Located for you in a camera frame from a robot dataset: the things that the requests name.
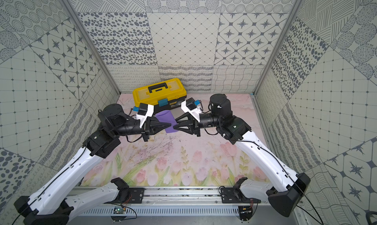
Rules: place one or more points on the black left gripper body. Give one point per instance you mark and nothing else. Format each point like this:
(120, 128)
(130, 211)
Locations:
(147, 128)

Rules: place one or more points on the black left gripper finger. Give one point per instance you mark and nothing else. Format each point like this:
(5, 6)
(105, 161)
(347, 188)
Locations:
(157, 127)
(154, 120)

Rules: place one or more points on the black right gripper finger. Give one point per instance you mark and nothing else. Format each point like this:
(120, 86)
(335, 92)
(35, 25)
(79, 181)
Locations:
(183, 118)
(184, 127)

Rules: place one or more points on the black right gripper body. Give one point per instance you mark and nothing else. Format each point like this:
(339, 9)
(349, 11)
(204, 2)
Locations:
(197, 127)

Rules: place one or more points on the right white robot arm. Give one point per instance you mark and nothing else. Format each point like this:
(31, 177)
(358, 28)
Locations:
(286, 187)

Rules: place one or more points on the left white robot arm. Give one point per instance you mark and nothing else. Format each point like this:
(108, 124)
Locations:
(51, 205)

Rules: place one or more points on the yellow and black toolbox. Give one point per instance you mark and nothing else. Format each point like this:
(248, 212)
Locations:
(166, 95)

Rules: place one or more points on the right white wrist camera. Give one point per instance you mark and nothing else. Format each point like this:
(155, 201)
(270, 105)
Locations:
(192, 107)

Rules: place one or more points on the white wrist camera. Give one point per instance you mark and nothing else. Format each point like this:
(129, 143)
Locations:
(143, 112)
(192, 107)

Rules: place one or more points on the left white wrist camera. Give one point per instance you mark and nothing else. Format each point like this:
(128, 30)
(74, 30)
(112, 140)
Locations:
(143, 112)

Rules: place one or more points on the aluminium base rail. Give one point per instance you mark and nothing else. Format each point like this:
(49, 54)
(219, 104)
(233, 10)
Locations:
(174, 201)

